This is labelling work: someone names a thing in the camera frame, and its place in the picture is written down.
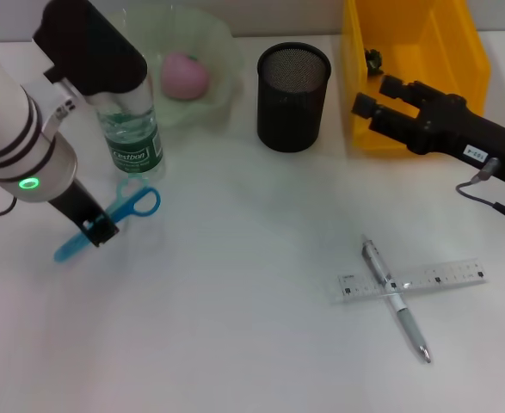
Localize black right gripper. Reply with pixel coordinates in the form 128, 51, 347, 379
350, 74, 505, 185

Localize green plastic wrapper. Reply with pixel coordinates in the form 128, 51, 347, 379
363, 47, 385, 78

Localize pink toy peach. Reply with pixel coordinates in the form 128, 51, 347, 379
160, 51, 212, 101

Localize clear bottle green label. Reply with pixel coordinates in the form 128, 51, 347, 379
95, 72, 167, 180

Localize silver pen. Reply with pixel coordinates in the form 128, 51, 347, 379
360, 234, 433, 365

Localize clear plastic ruler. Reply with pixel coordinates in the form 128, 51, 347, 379
337, 257, 490, 305

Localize right gripper cable with connector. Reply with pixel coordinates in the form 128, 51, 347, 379
455, 157, 505, 236

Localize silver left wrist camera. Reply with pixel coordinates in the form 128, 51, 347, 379
32, 0, 150, 108

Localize green translucent fruit plate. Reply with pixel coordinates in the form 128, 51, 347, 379
118, 3, 244, 129

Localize black mesh pen holder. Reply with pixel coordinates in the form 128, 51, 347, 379
256, 41, 332, 153

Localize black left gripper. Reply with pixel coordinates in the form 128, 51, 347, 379
47, 176, 121, 250

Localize yellow plastic bin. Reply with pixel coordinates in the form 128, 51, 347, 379
340, 0, 492, 152

